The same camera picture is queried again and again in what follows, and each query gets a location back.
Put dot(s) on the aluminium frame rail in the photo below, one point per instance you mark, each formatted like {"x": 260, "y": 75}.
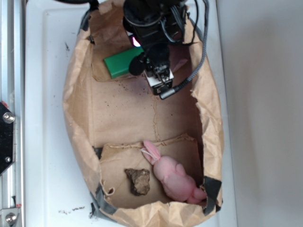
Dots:
{"x": 12, "y": 84}

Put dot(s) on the black foam microphone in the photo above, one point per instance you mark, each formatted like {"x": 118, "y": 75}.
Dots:
{"x": 137, "y": 65}

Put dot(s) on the silver corner bracket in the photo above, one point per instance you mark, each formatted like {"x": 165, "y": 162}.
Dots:
{"x": 9, "y": 217}

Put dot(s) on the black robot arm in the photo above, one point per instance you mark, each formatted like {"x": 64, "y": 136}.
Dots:
{"x": 154, "y": 24}

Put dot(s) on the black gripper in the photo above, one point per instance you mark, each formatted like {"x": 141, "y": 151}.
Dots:
{"x": 156, "y": 61}

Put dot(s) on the green rectangular block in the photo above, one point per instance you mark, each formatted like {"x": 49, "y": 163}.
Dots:
{"x": 118, "y": 64}

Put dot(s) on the pink plush bunny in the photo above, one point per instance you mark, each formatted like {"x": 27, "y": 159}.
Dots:
{"x": 177, "y": 184}

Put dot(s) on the black mounting bracket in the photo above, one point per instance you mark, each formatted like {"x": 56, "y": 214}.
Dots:
{"x": 7, "y": 138}

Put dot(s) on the brown rock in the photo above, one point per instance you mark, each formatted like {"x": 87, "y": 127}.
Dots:
{"x": 139, "y": 181}

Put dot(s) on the white tray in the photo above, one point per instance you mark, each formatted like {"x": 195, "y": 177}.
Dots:
{"x": 55, "y": 193}

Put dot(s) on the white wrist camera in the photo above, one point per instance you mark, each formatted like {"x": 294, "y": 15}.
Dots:
{"x": 159, "y": 84}

